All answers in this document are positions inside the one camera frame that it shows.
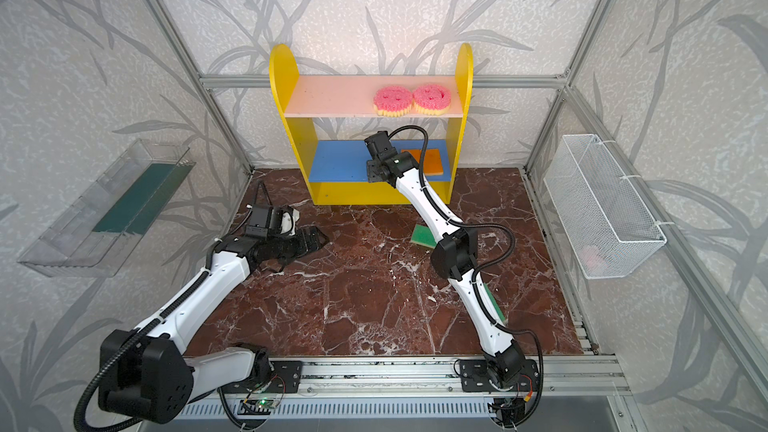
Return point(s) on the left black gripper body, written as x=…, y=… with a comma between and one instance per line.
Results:
x=281, y=243

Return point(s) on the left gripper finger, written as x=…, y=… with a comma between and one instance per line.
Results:
x=296, y=249
x=311, y=236

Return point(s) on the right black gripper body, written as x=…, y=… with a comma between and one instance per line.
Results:
x=372, y=170

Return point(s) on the orange sponge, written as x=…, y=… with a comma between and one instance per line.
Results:
x=432, y=164
x=414, y=154

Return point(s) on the pink smiley sponge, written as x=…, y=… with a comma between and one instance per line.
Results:
x=431, y=99
x=393, y=101

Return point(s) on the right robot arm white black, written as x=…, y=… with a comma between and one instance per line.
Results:
x=509, y=354

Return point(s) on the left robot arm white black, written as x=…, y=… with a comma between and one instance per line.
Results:
x=144, y=374

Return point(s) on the yellow shelf with coloured boards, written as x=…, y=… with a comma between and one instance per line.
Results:
x=335, y=170

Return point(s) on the green sponge upper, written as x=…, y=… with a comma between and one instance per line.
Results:
x=422, y=236

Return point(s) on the green sponge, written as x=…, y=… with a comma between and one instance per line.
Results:
x=422, y=236
x=502, y=319

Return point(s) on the dark green tray liner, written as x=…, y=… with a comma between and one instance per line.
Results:
x=136, y=210

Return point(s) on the green circuit board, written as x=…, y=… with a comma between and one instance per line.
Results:
x=255, y=406

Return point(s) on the green sponge lower right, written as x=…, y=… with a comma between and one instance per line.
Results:
x=502, y=319

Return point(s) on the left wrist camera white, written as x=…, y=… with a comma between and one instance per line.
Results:
x=289, y=218

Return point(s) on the clear plastic wall tray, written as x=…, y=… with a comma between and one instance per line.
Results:
x=69, y=247

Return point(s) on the white wire mesh basket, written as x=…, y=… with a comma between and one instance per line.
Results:
x=609, y=227

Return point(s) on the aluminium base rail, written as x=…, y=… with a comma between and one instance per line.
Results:
x=438, y=376

